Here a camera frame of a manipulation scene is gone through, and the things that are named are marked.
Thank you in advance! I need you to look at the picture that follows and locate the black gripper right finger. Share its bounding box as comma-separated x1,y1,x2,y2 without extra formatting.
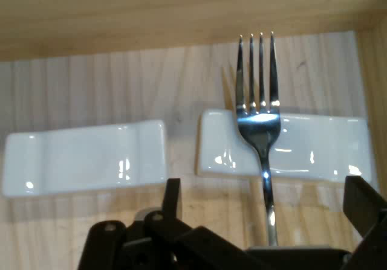
341,175,387,270

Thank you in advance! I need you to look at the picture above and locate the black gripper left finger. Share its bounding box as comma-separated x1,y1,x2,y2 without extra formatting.
77,178,252,270

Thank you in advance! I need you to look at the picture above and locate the white ceramic cutlery rest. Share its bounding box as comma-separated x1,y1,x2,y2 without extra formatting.
195,109,373,182
1,119,167,198

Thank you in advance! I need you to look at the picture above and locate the silver fork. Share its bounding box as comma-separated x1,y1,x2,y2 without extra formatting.
235,31,281,247

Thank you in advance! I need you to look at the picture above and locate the light wooden drawer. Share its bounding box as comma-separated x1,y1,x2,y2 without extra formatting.
0,0,387,270

